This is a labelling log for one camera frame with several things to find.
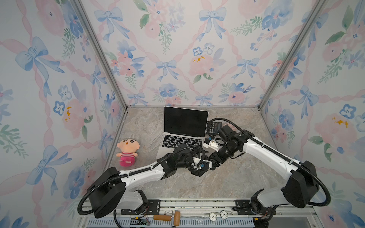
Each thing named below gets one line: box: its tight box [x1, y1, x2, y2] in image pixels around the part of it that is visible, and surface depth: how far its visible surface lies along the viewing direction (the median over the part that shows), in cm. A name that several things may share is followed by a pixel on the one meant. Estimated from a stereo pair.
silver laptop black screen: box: [156, 106, 209, 160], surface depth 102 cm
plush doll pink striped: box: [115, 138, 141, 168], surface depth 90 cm
